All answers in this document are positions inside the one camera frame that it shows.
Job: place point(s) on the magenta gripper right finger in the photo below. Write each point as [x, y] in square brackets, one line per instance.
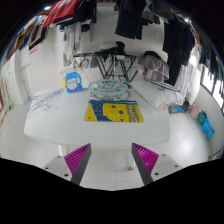
[152, 166]

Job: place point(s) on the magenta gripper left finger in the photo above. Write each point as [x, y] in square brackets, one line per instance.
[72, 166]

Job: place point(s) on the yellow blue patterned towel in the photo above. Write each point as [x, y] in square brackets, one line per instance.
[113, 111]

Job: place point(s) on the white table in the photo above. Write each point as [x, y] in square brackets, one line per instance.
[67, 126]

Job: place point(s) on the white folded bedding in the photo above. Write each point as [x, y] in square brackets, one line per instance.
[155, 95]

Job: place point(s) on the pink bag on floor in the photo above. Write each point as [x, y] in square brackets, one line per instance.
[195, 111]

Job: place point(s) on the blue bag on floor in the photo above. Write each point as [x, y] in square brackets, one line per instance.
[208, 130]

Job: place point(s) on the teal bag on floor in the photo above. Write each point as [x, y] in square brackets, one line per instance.
[201, 117]

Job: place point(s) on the blue detergent bottle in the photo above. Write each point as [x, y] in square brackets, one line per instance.
[73, 82]

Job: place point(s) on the grey garment on rack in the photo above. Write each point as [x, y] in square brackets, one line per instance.
[152, 68]

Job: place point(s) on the black folding drying rack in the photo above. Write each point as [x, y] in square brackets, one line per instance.
[112, 66]

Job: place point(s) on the white black clothes pile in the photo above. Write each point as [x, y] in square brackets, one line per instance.
[112, 48]

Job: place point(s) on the black hanging clothes right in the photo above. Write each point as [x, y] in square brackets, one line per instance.
[178, 44]

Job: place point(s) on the black hanging coat centre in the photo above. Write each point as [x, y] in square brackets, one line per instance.
[129, 24]

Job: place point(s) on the red hanging garment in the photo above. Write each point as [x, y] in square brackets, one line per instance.
[61, 11]

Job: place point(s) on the pile of wire hangers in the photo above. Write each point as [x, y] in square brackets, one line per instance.
[44, 102]

